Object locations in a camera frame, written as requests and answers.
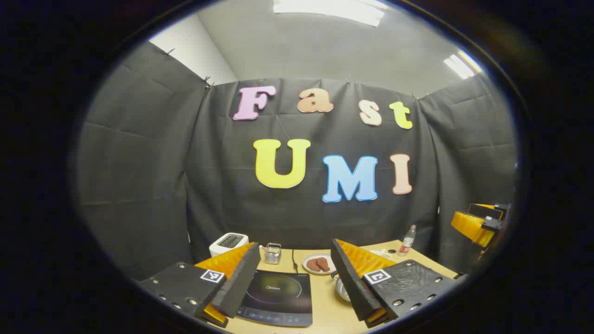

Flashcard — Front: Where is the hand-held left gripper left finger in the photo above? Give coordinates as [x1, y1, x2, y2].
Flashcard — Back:
[139, 241, 261, 328]

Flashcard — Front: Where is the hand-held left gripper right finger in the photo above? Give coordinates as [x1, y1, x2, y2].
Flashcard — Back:
[330, 239, 465, 328]

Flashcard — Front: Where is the steel pot with black handles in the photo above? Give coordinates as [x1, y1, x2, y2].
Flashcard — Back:
[330, 271, 353, 303]

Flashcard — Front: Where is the black induction cooktop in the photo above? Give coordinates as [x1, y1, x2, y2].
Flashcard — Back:
[236, 270, 313, 328]

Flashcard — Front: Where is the white toaster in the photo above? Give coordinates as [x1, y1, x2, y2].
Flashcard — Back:
[209, 232, 255, 258]

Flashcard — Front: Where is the round white plate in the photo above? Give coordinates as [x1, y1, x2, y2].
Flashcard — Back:
[302, 253, 337, 275]

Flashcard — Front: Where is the clear plastic water bottle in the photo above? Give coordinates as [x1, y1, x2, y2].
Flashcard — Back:
[398, 225, 417, 257]

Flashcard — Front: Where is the ceiling light panel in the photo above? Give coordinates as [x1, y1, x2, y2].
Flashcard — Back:
[443, 51, 483, 79]
[273, 0, 386, 27]

